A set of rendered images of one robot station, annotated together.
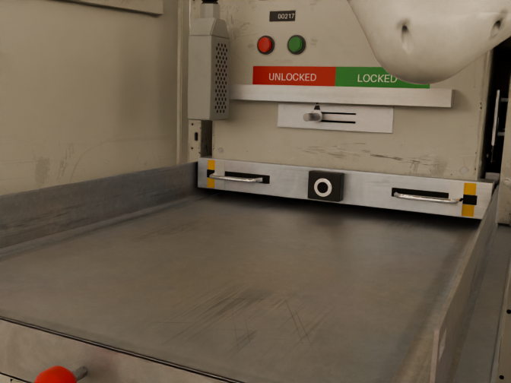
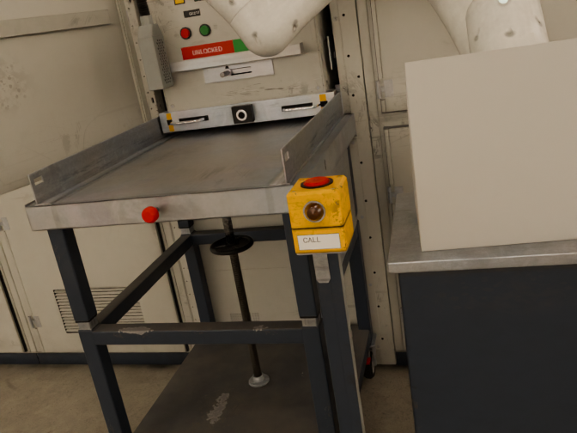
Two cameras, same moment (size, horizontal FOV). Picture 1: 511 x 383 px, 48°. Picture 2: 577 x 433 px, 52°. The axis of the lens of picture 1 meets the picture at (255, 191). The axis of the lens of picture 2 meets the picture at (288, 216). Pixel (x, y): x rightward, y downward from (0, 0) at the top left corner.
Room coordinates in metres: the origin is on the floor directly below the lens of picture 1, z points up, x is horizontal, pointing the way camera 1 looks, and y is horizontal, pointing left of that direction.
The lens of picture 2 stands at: (-0.74, 0.06, 1.14)
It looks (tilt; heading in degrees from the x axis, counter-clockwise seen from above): 18 degrees down; 351
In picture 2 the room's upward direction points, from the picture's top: 9 degrees counter-clockwise
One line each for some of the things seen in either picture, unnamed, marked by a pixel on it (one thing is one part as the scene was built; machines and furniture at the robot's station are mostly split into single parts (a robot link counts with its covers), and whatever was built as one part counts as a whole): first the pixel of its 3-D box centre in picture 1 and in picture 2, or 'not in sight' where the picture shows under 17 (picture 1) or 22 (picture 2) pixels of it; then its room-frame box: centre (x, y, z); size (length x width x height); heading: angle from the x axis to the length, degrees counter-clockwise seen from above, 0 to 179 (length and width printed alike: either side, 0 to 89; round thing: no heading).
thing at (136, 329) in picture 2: not in sight; (240, 291); (0.75, -0.01, 0.46); 0.64 x 0.58 x 0.66; 155
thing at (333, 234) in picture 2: not in sight; (321, 214); (0.10, -0.12, 0.85); 0.08 x 0.08 x 0.10; 65
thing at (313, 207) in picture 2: not in sight; (313, 212); (0.06, -0.10, 0.87); 0.03 x 0.01 x 0.03; 65
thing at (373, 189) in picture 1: (331, 183); (246, 112); (1.02, -0.14, 0.89); 0.54 x 0.05 x 0.06; 65
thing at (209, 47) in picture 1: (210, 70); (155, 57); (1.03, 0.09, 1.09); 0.08 x 0.05 x 0.17; 155
